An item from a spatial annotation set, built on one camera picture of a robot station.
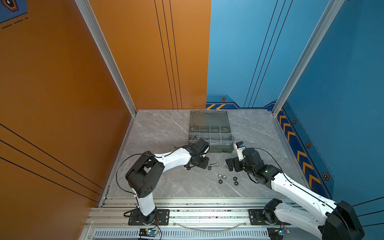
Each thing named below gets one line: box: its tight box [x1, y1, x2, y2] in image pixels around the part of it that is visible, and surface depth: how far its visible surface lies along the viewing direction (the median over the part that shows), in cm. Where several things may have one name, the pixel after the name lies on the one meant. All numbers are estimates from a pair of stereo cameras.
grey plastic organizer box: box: [188, 110, 234, 153], surface depth 109 cm
